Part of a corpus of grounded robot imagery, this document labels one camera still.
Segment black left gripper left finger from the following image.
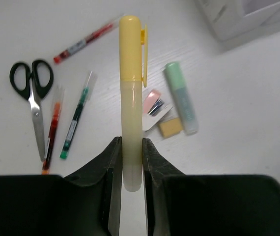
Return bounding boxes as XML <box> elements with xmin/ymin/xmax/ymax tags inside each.
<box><xmin>0</xmin><ymin>137</ymin><xmax>122</xmax><ymax>236</ymax></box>

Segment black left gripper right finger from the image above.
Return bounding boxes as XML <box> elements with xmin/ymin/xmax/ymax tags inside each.
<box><xmin>142</xmin><ymin>138</ymin><xmax>280</xmax><ymax>236</ymax></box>

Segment yellow highlighter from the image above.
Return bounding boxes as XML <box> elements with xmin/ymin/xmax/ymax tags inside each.
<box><xmin>119</xmin><ymin>15</ymin><xmax>148</xmax><ymax>192</ymax></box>

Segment yellow eraser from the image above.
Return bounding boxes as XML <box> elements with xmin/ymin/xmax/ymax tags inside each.
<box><xmin>158</xmin><ymin>118</ymin><xmax>183</xmax><ymax>138</ymax></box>

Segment pink white mini stapler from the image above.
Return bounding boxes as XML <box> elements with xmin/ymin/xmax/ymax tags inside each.
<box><xmin>142</xmin><ymin>89</ymin><xmax>173</xmax><ymax>132</ymax></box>

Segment orange pen refill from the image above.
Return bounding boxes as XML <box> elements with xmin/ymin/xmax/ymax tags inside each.
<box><xmin>41</xmin><ymin>86</ymin><xmax>64</xmax><ymax>175</ymax></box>

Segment green pen refill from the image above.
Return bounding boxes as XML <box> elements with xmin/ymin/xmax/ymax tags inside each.
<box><xmin>59</xmin><ymin>71</ymin><xmax>97</xmax><ymax>160</ymax></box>

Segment green highlighter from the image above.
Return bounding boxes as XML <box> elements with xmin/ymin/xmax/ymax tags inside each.
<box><xmin>164</xmin><ymin>61</ymin><xmax>198</xmax><ymax>135</ymax></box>

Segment red pen refill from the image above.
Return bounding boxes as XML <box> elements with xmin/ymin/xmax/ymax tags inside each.
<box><xmin>53</xmin><ymin>14</ymin><xmax>125</xmax><ymax>64</ymax></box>

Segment white compartment organizer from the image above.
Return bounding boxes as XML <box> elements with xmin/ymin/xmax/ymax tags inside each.
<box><xmin>194</xmin><ymin>0</ymin><xmax>280</xmax><ymax>54</ymax></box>

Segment black handled scissors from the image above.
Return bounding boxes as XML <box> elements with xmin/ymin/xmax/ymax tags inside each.
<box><xmin>9</xmin><ymin>59</ymin><xmax>54</xmax><ymax>162</ymax></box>

